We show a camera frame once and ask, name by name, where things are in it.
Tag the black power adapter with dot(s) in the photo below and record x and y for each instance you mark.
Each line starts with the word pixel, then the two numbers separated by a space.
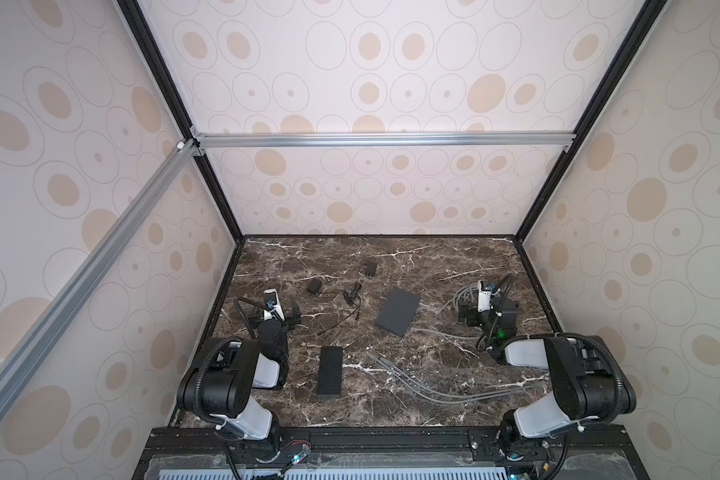
pixel 314 286
pixel 370 268

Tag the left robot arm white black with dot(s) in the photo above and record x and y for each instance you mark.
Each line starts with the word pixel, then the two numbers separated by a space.
pixel 217 387

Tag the square dark grey switch box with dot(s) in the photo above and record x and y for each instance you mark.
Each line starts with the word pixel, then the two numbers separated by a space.
pixel 397 313

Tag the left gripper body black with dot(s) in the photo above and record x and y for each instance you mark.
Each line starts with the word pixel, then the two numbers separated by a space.
pixel 291 315

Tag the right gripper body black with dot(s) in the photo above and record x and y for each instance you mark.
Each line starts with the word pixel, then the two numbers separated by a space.
pixel 468 315

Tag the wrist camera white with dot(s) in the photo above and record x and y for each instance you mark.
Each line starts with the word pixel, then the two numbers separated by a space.
pixel 484 296
pixel 272 306

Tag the small circuit board with LEDs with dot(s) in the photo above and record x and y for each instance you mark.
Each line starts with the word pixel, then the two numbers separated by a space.
pixel 297 457

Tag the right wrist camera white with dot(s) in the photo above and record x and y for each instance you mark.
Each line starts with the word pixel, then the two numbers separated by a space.
pixel 484 296

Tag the horizontal aluminium rail back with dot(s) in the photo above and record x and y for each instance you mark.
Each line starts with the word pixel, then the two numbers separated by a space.
pixel 203 141

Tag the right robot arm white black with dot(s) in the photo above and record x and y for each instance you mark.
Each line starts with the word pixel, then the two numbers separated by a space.
pixel 587 383

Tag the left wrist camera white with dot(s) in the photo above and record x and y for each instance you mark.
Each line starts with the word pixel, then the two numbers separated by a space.
pixel 272 306

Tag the diagonal aluminium rail left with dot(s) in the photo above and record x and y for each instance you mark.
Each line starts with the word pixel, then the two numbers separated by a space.
pixel 35 346

